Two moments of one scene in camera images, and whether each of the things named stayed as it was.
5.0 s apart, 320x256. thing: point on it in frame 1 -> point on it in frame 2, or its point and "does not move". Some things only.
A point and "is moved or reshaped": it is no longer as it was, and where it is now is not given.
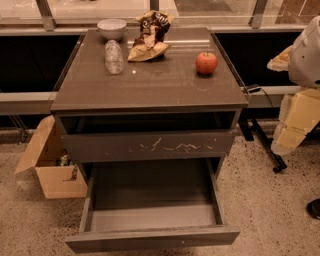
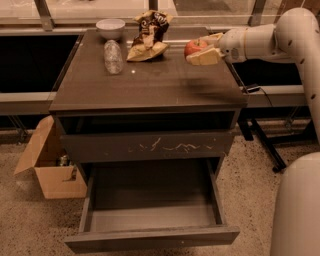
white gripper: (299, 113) -> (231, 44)
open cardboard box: (54, 181) does not move
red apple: (206, 63) is moved or reshaped
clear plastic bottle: (113, 57) does not move
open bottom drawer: (151, 204) does not move
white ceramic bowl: (112, 28) does not move
